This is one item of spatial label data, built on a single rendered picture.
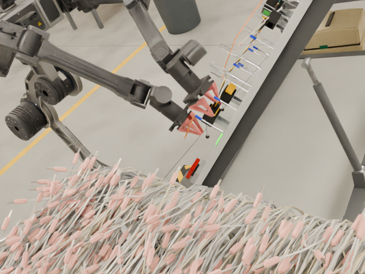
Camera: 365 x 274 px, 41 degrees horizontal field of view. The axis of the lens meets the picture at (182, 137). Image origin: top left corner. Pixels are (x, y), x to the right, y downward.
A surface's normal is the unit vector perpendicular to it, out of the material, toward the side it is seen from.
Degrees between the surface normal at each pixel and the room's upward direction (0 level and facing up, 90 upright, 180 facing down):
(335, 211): 0
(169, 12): 94
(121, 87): 65
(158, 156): 0
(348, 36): 90
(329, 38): 90
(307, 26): 90
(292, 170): 0
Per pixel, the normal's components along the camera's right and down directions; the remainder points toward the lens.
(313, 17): -0.45, 0.65
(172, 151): -0.35, -0.76
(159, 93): 0.17, -0.16
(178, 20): -0.04, 0.65
